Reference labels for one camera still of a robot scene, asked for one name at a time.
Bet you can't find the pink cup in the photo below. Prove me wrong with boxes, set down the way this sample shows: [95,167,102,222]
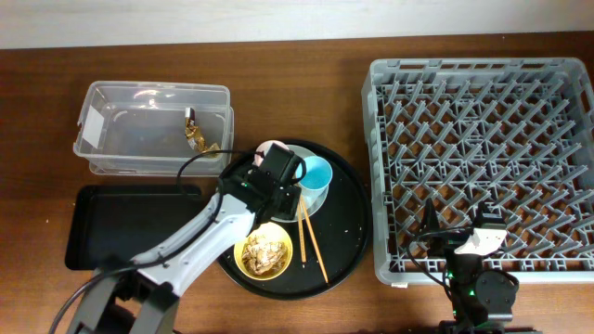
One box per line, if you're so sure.
[254,140,289,165]

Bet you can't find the grey plate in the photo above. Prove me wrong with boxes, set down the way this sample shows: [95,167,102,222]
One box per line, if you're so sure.
[272,144,329,224]

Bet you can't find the round black tray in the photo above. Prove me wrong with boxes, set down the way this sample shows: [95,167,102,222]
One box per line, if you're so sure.
[218,139,373,301]

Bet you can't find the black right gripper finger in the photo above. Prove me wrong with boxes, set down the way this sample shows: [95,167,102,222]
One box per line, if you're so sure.
[475,202,504,225]
[421,198,439,232]

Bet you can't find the yellow bowl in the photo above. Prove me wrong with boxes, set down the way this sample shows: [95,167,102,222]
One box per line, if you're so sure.
[233,223,293,281]

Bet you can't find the black rectangular tray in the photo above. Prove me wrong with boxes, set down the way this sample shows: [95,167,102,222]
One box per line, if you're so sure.
[65,185,205,271]

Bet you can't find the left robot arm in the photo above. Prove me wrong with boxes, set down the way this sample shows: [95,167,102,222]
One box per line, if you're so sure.
[64,143,307,333]

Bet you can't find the wooden chopstick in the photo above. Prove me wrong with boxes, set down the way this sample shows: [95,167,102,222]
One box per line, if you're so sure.
[297,198,307,267]
[300,196,329,284]

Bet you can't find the food scraps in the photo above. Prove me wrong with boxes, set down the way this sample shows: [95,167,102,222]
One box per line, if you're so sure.
[241,235,288,276]

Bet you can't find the light blue cup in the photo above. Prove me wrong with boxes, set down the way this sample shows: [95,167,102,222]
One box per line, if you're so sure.
[295,156,333,190]

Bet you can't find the clear plastic bin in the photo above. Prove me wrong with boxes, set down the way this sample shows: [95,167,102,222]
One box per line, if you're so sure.
[73,81,234,176]

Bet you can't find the grey dishwasher rack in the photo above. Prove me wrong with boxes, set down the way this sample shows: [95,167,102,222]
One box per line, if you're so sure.
[361,58,593,287]

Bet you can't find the gold foil wrapper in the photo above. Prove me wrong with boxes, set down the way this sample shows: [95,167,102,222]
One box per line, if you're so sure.
[185,107,220,157]

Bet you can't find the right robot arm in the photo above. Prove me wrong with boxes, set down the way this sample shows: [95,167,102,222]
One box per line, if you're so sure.
[420,199,519,334]

